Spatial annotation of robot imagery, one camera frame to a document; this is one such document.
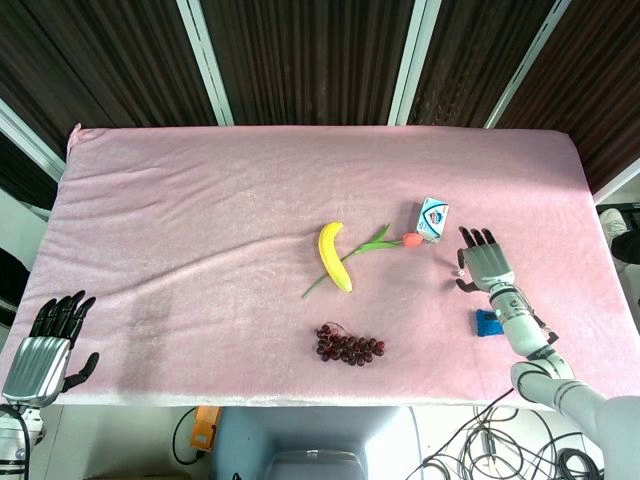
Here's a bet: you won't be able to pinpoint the yellow banana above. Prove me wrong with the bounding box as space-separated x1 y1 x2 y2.
318 221 353 294

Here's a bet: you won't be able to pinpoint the artificial red tulip flower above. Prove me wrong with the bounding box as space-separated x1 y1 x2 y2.
301 223 425 300

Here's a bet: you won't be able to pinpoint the white blue soap box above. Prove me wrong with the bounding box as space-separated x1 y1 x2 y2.
414 196 450 245

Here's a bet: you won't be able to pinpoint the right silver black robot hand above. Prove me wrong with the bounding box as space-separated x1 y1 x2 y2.
455 226 518 295

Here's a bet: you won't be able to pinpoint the black power strip cable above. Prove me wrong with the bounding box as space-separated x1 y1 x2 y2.
172 407 205 465

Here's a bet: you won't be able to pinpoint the white sneaker shoe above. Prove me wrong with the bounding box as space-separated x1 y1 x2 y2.
599 208 627 241

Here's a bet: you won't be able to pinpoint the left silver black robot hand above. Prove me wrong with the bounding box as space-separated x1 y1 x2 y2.
1 290 101 409

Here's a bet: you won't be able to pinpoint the orange power strip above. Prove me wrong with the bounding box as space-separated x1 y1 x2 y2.
189 406 223 449

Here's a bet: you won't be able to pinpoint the pink table cloth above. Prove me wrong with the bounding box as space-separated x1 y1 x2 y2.
0 123 640 413

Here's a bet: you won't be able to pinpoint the tangled black cables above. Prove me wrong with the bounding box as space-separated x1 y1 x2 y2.
405 387 607 480

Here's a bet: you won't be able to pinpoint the dark red grape bunch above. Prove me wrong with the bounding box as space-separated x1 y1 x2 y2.
314 322 386 367

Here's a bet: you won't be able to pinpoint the blue scrubbing sponge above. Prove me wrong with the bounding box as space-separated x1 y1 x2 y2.
473 308 503 337

